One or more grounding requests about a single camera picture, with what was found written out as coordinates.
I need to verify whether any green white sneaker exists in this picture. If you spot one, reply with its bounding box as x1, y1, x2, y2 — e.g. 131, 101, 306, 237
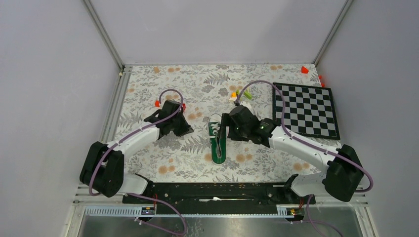
207, 113, 227, 165

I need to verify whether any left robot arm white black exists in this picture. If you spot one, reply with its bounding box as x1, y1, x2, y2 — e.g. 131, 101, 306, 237
79, 100, 193, 203

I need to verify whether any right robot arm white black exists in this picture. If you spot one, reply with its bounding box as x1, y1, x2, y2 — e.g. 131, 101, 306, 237
220, 105, 364, 203

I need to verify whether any lime green block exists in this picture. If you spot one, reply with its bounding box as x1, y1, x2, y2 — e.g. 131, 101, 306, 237
243, 89, 252, 100

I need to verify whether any floral patterned table mat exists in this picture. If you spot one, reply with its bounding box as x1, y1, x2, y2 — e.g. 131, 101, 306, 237
115, 64, 320, 183

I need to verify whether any black white checkerboard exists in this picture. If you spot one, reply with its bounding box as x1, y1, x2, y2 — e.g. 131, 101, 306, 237
272, 82, 340, 140

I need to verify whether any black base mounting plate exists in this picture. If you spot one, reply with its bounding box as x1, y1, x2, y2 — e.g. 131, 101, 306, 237
123, 182, 316, 215

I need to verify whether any red block far corner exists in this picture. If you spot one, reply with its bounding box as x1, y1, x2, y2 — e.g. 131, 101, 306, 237
301, 66, 309, 74

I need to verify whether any aluminium frame rail front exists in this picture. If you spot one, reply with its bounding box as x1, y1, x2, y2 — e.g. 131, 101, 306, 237
70, 184, 367, 219

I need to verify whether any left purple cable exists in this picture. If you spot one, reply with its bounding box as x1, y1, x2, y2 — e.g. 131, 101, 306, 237
88, 89, 189, 237

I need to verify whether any purple cable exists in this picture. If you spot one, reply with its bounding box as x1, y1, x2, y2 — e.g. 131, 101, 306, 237
88, 89, 189, 237
235, 80, 375, 237

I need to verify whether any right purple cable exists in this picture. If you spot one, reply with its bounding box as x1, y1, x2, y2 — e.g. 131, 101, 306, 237
235, 80, 375, 237

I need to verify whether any right aluminium corner post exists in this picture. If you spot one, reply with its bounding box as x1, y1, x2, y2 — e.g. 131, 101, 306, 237
313, 0, 354, 67

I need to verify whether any aluminium corner post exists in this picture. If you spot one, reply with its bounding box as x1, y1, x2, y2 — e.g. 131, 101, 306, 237
313, 0, 354, 67
82, 0, 125, 72

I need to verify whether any left aluminium corner post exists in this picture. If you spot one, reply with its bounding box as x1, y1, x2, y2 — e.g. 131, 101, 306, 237
82, 0, 125, 72

